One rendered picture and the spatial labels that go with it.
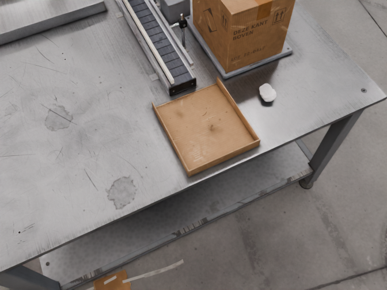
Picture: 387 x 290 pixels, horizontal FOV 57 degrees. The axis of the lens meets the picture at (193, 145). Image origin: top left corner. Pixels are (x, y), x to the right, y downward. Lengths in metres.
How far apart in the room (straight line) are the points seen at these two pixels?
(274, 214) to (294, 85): 0.86
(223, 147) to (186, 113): 0.19
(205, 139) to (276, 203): 0.93
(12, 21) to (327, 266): 1.82
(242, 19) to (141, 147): 0.53
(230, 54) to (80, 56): 0.60
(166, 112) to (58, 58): 0.51
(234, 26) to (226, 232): 1.13
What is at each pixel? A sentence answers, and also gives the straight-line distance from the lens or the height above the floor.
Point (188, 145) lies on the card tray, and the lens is 1.19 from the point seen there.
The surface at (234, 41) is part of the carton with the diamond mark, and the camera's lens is 1.25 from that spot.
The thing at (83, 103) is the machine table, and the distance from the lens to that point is 1.36.
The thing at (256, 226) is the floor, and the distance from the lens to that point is 1.97.
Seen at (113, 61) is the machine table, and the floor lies 0.83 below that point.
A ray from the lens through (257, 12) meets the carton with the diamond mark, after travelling 1.22.
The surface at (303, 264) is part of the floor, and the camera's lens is 1.97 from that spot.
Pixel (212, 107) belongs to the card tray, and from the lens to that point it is 1.28.
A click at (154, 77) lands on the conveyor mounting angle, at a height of 0.83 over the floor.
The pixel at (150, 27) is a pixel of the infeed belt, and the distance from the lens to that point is 1.49.
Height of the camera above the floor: 1.87
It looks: 60 degrees down
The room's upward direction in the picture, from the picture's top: 2 degrees counter-clockwise
